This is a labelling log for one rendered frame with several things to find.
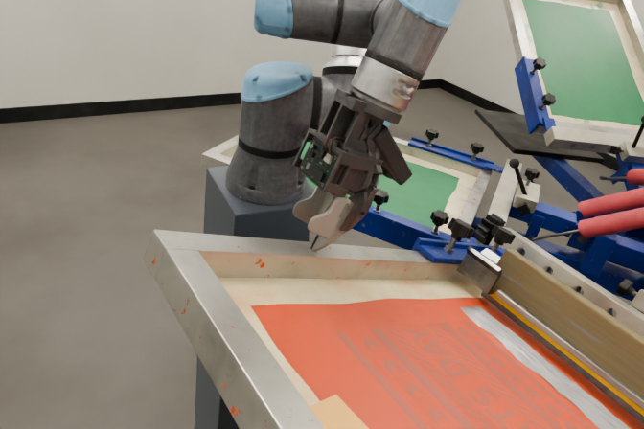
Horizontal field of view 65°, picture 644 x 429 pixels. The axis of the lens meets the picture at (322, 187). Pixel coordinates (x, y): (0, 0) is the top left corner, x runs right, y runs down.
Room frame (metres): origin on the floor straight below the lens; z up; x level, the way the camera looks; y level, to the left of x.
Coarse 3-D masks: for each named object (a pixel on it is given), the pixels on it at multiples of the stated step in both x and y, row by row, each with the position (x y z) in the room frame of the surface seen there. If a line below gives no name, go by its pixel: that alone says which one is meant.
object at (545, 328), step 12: (504, 300) 0.67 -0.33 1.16; (528, 312) 0.64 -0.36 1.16; (540, 324) 0.62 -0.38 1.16; (552, 336) 0.60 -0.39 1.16; (564, 348) 0.59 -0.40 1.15; (576, 348) 0.58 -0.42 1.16; (588, 360) 0.56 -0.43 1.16; (600, 372) 0.54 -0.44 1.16; (612, 384) 0.53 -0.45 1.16; (624, 384) 0.53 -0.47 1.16; (636, 396) 0.51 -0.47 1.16
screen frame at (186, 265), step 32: (160, 256) 0.41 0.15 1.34; (192, 256) 0.41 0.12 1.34; (224, 256) 0.45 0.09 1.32; (256, 256) 0.48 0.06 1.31; (288, 256) 0.51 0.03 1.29; (320, 256) 0.54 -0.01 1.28; (352, 256) 0.59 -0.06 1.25; (384, 256) 0.64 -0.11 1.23; (416, 256) 0.70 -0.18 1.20; (160, 288) 0.39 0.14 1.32; (192, 288) 0.36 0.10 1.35; (224, 288) 0.38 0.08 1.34; (192, 320) 0.34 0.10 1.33; (224, 320) 0.33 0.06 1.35; (224, 352) 0.30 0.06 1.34; (256, 352) 0.30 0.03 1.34; (224, 384) 0.28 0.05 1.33; (256, 384) 0.26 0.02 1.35; (288, 384) 0.28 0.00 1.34; (256, 416) 0.25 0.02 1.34; (288, 416) 0.25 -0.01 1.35
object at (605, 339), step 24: (504, 264) 0.72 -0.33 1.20; (528, 264) 0.70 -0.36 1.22; (504, 288) 0.70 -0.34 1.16; (528, 288) 0.68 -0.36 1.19; (552, 288) 0.66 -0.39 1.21; (552, 312) 0.63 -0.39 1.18; (576, 312) 0.62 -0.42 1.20; (600, 312) 0.60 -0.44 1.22; (576, 336) 0.60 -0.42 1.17; (600, 336) 0.58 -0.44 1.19; (624, 336) 0.57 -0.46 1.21; (600, 360) 0.56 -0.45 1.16; (624, 360) 0.55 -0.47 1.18
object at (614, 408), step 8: (584, 384) 0.55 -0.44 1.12; (592, 384) 0.56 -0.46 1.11; (592, 392) 0.54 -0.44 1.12; (600, 392) 0.55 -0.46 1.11; (568, 400) 0.49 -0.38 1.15; (600, 400) 0.52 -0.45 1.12; (608, 400) 0.53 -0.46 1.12; (576, 408) 0.48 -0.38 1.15; (608, 408) 0.51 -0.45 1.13; (616, 408) 0.52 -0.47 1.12; (584, 416) 0.46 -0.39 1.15; (616, 416) 0.50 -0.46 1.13; (624, 416) 0.51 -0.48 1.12; (632, 416) 0.52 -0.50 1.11; (592, 424) 0.45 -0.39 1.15; (632, 424) 0.49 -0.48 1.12; (640, 424) 0.50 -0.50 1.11
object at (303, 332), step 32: (288, 320) 0.42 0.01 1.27; (320, 320) 0.44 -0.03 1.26; (352, 320) 0.47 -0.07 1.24; (384, 320) 0.50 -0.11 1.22; (416, 320) 0.54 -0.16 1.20; (448, 320) 0.58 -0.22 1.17; (512, 320) 0.68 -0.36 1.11; (288, 352) 0.36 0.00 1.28; (320, 352) 0.38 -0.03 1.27; (544, 352) 0.60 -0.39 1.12; (320, 384) 0.33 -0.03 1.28; (352, 384) 0.35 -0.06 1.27; (544, 384) 0.51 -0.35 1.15; (384, 416) 0.32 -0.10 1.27
